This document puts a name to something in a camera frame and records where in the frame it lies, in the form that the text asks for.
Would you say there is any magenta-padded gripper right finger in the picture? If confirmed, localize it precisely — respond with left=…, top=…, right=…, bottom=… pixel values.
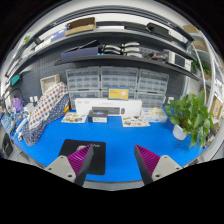
left=134, top=144, right=184, bottom=186

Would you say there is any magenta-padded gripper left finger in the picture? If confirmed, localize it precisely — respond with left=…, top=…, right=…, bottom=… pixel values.
left=44, top=143, right=95, bottom=187

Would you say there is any black mouse pad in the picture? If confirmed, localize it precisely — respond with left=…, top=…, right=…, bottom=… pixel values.
left=58, top=138, right=107, bottom=176

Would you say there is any blue dotted cloth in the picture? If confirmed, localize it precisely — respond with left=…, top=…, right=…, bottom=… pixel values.
left=21, top=94, right=71, bottom=147

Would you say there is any printed picture card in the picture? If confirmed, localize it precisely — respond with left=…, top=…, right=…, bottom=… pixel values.
left=60, top=112, right=88, bottom=124
left=121, top=115, right=151, bottom=128

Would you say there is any white box with blue print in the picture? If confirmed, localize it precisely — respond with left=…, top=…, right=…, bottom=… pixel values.
left=142, top=107, right=168, bottom=124

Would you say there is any green potted plant white pot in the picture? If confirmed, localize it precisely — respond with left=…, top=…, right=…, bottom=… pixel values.
left=164, top=90, right=214, bottom=149

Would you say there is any small black box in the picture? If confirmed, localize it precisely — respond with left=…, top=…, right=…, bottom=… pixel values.
left=87, top=109, right=109, bottom=124

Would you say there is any red white checked cloth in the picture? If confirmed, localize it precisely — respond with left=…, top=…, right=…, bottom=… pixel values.
left=28, top=81, right=69, bottom=131

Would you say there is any long white keyboard box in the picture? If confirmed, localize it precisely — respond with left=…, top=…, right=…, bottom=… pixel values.
left=74, top=97, right=143, bottom=118

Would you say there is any small purple object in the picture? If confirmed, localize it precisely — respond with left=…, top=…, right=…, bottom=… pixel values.
left=11, top=97, right=24, bottom=114

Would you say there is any white plastic basket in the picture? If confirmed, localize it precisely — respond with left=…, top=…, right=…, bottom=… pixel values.
left=39, top=73, right=62, bottom=95

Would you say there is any yellow box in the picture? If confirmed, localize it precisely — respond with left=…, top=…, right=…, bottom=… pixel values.
left=107, top=87, right=130, bottom=101

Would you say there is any white metal rack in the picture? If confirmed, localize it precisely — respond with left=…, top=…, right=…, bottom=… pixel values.
left=183, top=24, right=224, bottom=141

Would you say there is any dark wall shelf unit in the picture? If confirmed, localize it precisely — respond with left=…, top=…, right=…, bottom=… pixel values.
left=4, top=4, right=208, bottom=81

